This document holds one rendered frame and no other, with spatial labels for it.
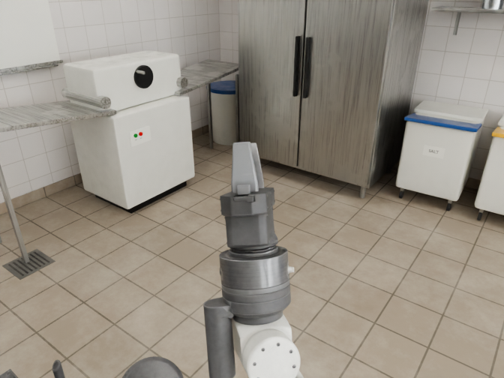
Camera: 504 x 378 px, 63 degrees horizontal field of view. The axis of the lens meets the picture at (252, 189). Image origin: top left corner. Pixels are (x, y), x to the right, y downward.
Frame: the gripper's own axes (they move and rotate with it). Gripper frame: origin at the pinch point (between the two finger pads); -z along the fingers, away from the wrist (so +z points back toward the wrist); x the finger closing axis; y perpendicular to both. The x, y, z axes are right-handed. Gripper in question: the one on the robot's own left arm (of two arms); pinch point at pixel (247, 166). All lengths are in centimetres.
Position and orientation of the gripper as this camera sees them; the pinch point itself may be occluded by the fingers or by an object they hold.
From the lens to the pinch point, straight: 52.2
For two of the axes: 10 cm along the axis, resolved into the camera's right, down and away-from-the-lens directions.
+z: 0.7, 10.0, 0.7
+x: -1.5, 0.8, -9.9
